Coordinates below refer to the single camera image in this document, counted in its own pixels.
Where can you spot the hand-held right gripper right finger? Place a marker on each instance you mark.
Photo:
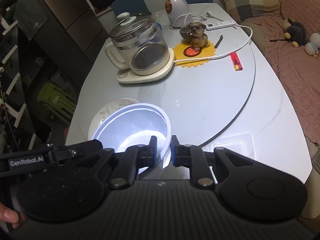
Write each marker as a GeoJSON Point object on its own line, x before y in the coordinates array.
{"type": "Point", "coordinates": [173, 152]}

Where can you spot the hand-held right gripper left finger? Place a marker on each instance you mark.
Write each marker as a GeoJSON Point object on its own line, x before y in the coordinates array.
{"type": "Point", "coordinates": [154, 152]}

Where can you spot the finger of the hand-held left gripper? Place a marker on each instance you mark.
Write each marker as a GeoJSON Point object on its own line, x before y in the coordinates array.
{"type": "Point", "coordinates": [77, 150]}

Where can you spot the large white bowl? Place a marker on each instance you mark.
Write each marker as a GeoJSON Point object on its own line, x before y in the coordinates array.
{"type": "Point", "coordinates": [130, 120]}

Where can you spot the small leaf pattern plate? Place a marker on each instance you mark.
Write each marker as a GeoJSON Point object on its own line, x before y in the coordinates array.
{"type": "Point", "coordinates": [105, 110]}

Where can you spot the person's left hand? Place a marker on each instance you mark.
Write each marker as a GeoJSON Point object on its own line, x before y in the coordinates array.
{"type": "Point", "coordinates": [8, 215]}

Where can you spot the green stool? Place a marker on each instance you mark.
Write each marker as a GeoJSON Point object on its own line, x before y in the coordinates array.
{"type": "Point", "coordinates": [57, 102]}

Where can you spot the cream kettle base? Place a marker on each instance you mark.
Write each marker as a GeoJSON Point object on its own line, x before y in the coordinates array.
{"type": "Point", "coordinates": [160, 73]}

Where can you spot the round red disc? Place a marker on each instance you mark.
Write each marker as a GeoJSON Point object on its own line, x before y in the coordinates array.
{"type": "Point", "coordinates": [192, 51]}

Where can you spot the yellow sunflower coaster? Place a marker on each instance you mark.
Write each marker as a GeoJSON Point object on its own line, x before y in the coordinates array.
{"type": "Point", "coordinates": [207, 55]}

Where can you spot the glass kettle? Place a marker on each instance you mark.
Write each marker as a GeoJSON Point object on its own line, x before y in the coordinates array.
{"type": "Point", "coordinates": [140, 50]}

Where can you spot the dark metal shelf rack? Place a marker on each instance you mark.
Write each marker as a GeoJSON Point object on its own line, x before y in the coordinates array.
{"type": "Point", "coordinates": [30, 55]}

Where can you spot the red lighter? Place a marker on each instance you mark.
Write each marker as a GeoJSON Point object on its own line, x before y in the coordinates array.
{"type": "Point", "coordinates": [236, 61]}

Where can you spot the small dark stick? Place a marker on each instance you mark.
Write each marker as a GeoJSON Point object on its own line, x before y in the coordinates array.
{"type": "Point", "coordinates": [218, 41]}

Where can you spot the brown dog figurine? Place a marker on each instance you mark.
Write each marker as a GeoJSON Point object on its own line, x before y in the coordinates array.
{"type": "Point", "coordinates": [196, 33]}

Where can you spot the grey fridge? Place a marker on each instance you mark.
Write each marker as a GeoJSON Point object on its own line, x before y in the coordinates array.
{"type": "Point", "coordinates": [70, 10]}

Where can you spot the pink sofa blanket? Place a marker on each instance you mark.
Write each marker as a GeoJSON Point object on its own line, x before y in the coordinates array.
{"type": "Point", "coordinates": [287, 67]}

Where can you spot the white egg-shaped appliance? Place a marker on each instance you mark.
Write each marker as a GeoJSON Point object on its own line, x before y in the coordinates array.
{"type": "Point", "coordinates": [178, 10]}

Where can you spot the plaid pillow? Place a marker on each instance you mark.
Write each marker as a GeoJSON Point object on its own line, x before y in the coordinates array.
{"type": "Point", "coordinates": [250, 2]}

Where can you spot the dark plush toy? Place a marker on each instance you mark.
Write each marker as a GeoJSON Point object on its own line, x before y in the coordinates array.
{"type": "Point", "coordinates": [296, 33]}

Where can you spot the blue white plush toy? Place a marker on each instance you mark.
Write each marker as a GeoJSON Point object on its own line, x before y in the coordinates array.
{"type": "Point", "coordinates": [313, 46]}

